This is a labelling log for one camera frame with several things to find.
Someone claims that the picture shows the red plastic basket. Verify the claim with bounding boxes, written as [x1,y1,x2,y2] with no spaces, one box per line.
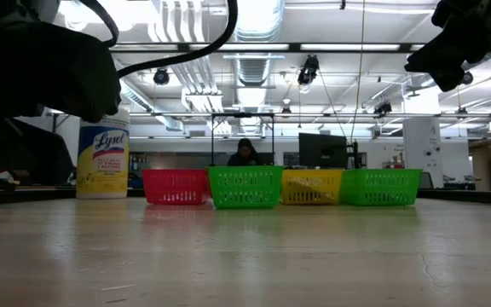
[142,168,211,206]

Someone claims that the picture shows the green plastic basket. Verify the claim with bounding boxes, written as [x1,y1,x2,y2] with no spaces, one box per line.
[207,165,285,210]
[339,168,423,207]

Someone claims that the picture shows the black ceiling camera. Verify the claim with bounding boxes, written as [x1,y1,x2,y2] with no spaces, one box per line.
[153,67,170,86]

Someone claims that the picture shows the thin black hanging cable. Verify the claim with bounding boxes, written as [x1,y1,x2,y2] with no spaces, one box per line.
[77,0,120,49]

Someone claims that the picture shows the Lysol wipes canister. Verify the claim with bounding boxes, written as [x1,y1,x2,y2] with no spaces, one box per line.
[76,108,131,200]

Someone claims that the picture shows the black computer monitor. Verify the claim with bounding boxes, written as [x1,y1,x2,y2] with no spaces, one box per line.
[298,132,349,170]

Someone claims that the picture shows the white column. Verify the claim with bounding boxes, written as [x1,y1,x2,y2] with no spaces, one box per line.
[401,117,445,188]

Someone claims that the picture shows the person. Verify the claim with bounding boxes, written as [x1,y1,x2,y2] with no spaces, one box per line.
[227,137,266,167]

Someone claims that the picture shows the black overhead camera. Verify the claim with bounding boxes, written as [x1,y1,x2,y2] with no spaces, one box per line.
[297,54,321,86]

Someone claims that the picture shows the yellow plastic basket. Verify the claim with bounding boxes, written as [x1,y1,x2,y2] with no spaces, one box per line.
[281,169,344,206]

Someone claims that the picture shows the black background frame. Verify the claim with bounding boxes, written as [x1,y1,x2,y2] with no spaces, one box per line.
[210,112,276,168]

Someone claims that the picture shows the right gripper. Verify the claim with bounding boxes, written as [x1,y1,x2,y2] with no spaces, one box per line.
[403,0,491,93]

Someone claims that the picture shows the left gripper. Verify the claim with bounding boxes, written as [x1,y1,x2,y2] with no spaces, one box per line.
[0,117,77,191]

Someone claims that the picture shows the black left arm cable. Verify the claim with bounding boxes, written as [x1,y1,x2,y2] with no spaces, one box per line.
[117,0,239,80]

